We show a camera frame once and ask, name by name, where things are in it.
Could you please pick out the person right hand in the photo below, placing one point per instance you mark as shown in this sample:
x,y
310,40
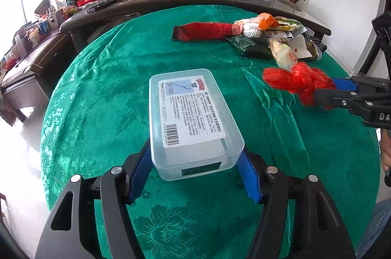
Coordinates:
x,y
385,150

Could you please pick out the red snack wrapper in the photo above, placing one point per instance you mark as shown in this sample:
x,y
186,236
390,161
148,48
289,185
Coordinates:
x,y
205,31

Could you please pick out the orange white plastic bag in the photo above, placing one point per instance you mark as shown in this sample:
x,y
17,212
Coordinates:
x,y
263,21

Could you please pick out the low side cabinet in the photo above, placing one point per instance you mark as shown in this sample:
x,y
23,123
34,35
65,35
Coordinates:
x,y
31,82

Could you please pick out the crushed white red paper cup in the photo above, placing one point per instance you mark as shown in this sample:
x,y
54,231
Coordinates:
x,y
299,47

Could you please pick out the dark green snack wrapper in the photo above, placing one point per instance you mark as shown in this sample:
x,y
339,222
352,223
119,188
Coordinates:
x,y
251,48

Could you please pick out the gold black foil wrapper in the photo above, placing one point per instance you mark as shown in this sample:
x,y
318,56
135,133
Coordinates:
x,y
314,50

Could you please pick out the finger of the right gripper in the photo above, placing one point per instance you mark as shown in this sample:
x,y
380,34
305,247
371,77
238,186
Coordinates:
x,y
338,98
345,84

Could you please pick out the burger paper wrapper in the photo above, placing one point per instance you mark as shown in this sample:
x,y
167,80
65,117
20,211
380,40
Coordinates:
x,y
286,29

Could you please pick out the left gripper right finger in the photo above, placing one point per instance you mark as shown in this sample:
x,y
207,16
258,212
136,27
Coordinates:
x,y
294,209

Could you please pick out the dark wooden coffee table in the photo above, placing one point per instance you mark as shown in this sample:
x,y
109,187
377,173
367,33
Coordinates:
x,y
82,24

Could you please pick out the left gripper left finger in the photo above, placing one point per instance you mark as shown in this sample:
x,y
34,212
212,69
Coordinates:
x,y
92,213

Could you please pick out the clear plastic box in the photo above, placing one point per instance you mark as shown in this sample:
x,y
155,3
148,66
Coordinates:
x,y
192,130

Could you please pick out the black foam fruit net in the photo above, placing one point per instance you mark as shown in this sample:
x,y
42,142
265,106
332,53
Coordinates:
x,y
316,42

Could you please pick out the black remote control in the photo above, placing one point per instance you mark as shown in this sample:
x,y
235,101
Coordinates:
x,y
99,5

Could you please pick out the green tablecloth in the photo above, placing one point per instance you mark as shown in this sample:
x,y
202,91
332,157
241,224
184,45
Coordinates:
x,y
99,114

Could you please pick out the red plastic bag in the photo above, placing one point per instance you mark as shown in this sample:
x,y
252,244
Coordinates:
x,y
301,80

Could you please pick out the cream snack bar wrapper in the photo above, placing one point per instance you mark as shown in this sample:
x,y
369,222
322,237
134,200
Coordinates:
x,y
282,54

